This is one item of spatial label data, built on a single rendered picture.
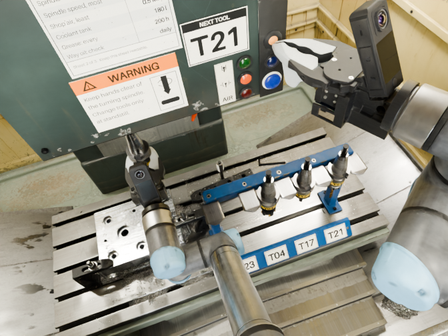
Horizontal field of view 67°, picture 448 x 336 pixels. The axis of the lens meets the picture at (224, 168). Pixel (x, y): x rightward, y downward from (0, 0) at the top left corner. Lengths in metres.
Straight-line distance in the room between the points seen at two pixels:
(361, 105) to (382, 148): 1.12
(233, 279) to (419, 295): 0.39
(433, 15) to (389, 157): 0.58
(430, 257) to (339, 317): 0.94
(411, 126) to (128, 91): 0.39
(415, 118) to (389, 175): 1.12
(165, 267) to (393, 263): 0.48
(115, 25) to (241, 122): 1.57
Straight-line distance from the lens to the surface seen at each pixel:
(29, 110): 0.56
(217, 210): 0.95
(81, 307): 1.32
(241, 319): 0.67
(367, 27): 0.45
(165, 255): 0.78
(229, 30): 0.52
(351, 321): 1.40
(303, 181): 0.95
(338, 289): 1.40
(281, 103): 2.10
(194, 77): 0.55
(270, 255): 1.18
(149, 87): 0.54
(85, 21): 0.48
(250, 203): 0.95
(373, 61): 0.46
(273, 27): 0.55
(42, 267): 1.72
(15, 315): 1.66
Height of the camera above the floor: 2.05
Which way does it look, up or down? 54 degrees down
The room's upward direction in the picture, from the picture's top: 10 degrees counter-clockwise
